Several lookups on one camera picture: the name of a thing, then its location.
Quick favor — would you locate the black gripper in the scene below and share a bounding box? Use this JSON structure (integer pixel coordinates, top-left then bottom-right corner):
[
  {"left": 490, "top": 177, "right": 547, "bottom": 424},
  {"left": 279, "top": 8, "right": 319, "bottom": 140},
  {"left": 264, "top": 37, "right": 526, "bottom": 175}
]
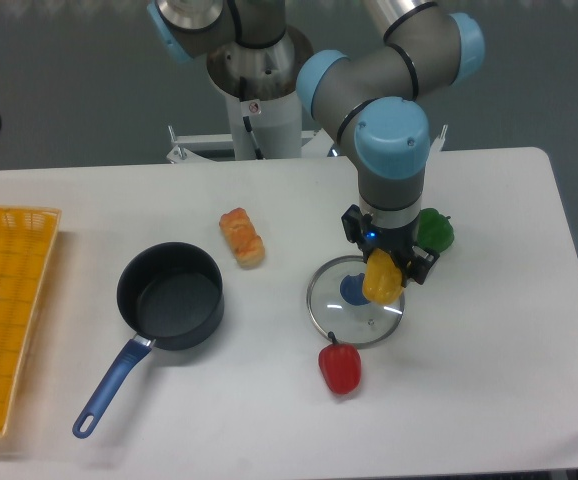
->
[{"left": 360, "top": 214, "right": 440, "bottom": 288}]

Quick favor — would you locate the yellow bell pepper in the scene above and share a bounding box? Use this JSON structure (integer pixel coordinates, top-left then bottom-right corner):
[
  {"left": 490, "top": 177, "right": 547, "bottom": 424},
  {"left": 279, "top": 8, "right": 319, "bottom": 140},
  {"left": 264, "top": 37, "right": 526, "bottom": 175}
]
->
[{"left": 362, "top": 249, "right": 403, "bottom": 305}]

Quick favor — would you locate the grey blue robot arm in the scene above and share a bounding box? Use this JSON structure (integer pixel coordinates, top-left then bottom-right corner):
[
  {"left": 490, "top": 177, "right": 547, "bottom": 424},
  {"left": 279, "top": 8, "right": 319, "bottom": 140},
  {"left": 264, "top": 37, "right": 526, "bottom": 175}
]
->
[{"left": 147, "top": 1, "right": 485, "bottom": 283}]

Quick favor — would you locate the green bell pepper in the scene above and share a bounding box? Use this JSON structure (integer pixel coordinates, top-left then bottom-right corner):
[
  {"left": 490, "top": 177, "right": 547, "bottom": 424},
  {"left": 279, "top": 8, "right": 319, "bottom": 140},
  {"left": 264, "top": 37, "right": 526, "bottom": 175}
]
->
[{"left": 416, "top": 208, "right": 455, "bottom": 253}]

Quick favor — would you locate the glass pot lid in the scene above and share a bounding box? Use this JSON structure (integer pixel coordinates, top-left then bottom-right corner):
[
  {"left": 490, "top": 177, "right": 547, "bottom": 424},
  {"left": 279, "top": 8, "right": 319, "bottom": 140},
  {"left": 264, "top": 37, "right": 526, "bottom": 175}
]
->
[{"left": 306, "top": 255, "right": 405, "bottom": 348}]

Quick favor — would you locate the red bell pepper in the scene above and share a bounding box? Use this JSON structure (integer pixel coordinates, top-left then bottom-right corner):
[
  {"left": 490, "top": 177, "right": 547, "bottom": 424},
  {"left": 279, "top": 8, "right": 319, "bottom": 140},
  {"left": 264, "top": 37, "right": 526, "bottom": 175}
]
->
[{"left": 318, "top": 331, "right": 362, "bottom": 395}]

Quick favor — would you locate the toy bread loaf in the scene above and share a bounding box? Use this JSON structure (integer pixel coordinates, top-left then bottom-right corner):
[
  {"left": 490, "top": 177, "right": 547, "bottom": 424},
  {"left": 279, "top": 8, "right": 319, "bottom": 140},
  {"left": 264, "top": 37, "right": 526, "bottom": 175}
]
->
[{"left": 219, "top": 207, "right": 265, "bottom": 268}]

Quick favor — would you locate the yellow woven basket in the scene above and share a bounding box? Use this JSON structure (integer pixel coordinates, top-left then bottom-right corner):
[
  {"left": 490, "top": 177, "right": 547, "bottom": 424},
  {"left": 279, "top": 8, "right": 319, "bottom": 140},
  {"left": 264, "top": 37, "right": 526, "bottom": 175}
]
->
[{"left": 0, "top": 206, "right": 61, "bottom": 437}]

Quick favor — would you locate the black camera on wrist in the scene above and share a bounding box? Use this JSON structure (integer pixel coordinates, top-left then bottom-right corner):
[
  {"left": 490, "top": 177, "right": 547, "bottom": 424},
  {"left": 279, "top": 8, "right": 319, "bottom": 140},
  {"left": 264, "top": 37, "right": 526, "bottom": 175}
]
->
[{"left": 341, "top": 205, "right": 371, "bottom": 245}]

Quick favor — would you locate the dark pot blue handle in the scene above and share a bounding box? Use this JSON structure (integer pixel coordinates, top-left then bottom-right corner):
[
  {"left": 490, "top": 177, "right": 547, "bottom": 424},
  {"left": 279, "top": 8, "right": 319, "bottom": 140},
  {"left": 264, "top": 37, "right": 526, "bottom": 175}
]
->
[{"left": 72, "top": 242, "right": 225, "bottom": 439}]

